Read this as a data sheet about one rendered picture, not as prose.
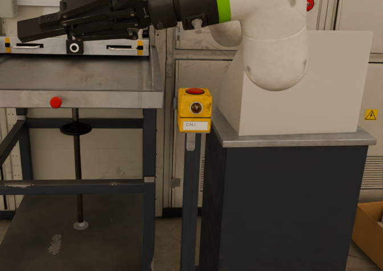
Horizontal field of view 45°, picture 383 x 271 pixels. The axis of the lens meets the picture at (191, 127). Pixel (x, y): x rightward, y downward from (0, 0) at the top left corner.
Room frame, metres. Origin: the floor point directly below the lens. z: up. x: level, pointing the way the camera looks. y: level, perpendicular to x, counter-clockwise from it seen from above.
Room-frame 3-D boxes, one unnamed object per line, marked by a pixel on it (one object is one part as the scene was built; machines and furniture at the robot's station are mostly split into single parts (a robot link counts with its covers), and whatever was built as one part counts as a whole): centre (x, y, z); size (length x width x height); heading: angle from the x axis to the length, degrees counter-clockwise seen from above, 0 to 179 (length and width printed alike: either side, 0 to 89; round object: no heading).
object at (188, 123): (1.15, -0.01, 0.85); 0.08 x 0.08 x 0.10; 7
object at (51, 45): (1.73, 0.44, 0.90); 0.54 x 0.05 x 0.06; 97
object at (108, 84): (1.63, 0.43, 0.82); 0.68 x 0.62 x 0.06; 7
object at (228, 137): (1.41, -0.29, 0.74); 0.46 x 0.36 x 0.02; 98
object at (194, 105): (1.11, -0.01, 0.87); 0.03 x 0.01 x 0.03; 97
